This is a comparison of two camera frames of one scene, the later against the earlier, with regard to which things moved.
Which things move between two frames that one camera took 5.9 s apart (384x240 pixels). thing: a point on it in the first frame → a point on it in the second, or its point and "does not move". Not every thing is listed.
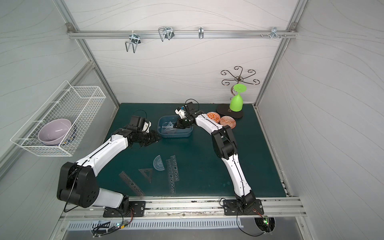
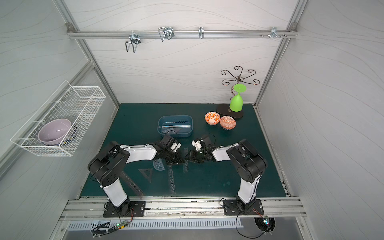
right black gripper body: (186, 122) → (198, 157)
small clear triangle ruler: (142, 171) does not move
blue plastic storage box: (165, 128) does not move
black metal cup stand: (224, 110) does not move
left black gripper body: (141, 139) → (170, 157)
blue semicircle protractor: (158, 163) does not move
